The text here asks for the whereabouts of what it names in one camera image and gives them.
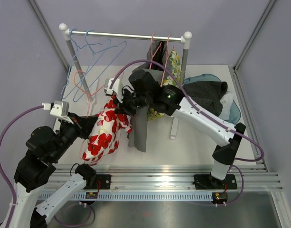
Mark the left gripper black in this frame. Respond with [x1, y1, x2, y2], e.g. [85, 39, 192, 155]
[50, 111, 99, 162]

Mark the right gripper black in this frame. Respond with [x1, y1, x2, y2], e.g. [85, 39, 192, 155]
[113, 88, 152, 118]

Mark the red poppy white skirt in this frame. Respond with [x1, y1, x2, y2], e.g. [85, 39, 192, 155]
[82, 96, 132, 166]

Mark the pink wire hanger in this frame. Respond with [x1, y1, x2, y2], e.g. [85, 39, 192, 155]
[150, 34, 163, 62]
[160, 34, 174, 87]
[74, 70, 124, 157]

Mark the plain grey skirt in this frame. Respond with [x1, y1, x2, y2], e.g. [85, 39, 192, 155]
[128, 41, 167, 152]

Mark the dark grey dotted skirt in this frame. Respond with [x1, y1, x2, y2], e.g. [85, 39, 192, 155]
[183, 81, 228, 116]

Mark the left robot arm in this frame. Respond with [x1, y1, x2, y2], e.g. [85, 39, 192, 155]
[0, 113, 98, 228]

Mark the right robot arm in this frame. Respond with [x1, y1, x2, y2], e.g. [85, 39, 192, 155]
[105, 70, 245, 190]

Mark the lemon print skirt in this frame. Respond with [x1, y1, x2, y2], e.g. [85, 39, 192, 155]
[147, 50, 181, 121]

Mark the clothes rack silver white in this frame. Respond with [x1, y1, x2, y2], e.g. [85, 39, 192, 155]
[58, 23, 193, 140]

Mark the blue plastic basket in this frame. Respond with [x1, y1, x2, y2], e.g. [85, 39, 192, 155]
[184, 74, 241, 124]

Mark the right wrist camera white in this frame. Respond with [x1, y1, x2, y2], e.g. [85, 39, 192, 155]
[104, 78, 123, 103]

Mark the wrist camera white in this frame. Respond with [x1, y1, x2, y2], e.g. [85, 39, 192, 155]
[104, 78, 123, 103]
[42, 101, 74, 124]

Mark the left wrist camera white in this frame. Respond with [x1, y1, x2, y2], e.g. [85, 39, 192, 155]
[42, 101, 74, 124]

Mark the white slotted cable duct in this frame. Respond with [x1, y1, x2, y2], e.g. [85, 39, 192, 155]
[37, 192, 215, 201]

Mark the left frame post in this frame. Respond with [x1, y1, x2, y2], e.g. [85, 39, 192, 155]
[27, 0, 69, 72]

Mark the frame post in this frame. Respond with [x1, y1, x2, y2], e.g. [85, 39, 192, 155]
[233, 0, 277, 73]
[27, 0, 69, 72]

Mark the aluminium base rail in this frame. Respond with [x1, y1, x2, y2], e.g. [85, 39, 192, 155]
[40, 165, 285, 192]

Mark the right frame post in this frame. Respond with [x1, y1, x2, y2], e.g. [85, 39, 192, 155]
[233, 0, 277, 73]

